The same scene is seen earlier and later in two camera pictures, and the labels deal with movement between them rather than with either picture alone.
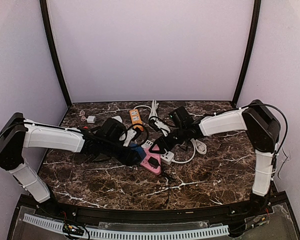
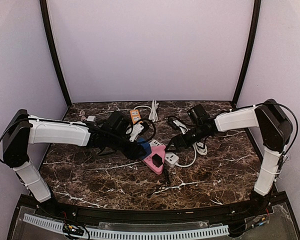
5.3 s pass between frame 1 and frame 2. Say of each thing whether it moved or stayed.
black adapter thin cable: moved
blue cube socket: moved
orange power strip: stayed
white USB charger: stayed
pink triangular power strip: moved
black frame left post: stayed
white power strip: moved
